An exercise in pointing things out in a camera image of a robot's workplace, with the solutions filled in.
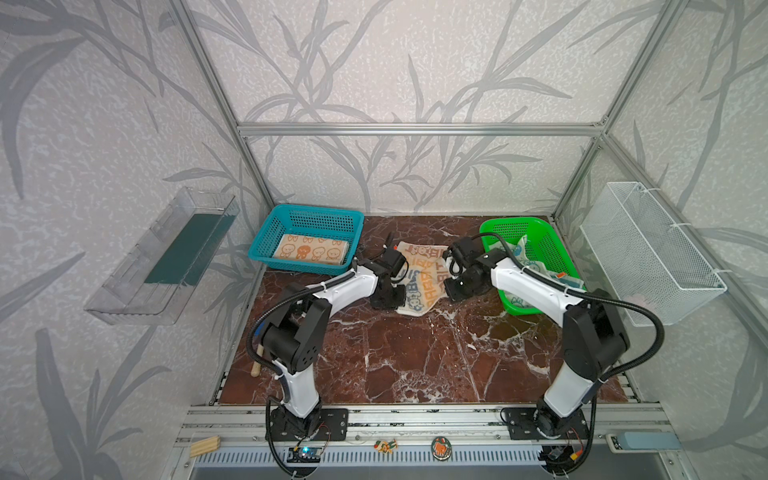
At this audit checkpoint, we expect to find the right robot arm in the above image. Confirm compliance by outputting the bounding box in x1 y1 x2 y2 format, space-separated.
442 232 665 438

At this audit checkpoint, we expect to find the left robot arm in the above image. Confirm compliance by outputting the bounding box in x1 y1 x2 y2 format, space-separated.
246 247 410 423

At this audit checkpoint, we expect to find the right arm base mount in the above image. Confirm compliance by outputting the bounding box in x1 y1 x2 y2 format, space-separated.
501 405 589 440

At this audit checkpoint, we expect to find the orange rabbit towel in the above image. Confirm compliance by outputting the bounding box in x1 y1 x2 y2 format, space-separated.
272 234 349 265

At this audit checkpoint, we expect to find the blue handled tool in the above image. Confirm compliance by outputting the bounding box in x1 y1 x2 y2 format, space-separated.
250 344 264 378

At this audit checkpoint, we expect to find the teal plastic basket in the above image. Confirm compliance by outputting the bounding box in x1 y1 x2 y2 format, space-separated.
248 204 364 276

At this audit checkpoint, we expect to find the rabbit lettered towel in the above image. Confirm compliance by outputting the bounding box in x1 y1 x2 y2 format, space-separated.
397 241 450 317

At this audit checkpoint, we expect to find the wooden block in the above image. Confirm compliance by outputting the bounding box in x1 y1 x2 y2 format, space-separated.
189 436 221 458

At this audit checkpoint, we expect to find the aluminium frame rail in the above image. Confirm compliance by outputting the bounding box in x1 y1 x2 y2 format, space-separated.
237 122 603 138

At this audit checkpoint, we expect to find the white wire mesh basket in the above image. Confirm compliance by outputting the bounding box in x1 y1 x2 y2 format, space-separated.
581 182 727 326

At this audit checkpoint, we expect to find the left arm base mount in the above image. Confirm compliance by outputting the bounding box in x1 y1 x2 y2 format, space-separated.
268 406 349 442

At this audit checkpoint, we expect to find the small orange green trinket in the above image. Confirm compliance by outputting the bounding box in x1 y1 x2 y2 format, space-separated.
374 440 398 454

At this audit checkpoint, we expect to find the round orange sticker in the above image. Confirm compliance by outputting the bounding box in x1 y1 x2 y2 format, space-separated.
430 436 453 462

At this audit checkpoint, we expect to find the clear acrylic wall shelf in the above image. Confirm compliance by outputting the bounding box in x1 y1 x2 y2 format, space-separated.
84 187 240 326

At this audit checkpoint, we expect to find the teal patterned towel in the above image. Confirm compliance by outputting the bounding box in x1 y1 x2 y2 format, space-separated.
499 235 585 316

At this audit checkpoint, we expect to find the right circuit board with wires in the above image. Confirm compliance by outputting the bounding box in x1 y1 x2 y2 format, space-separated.
539 445 583 466

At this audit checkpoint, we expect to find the pink object in wire basket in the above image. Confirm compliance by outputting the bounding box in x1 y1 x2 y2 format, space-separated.
622 295 649 318

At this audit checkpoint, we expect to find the left green circuit board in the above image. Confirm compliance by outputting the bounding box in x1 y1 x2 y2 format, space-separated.
285 446 325 465

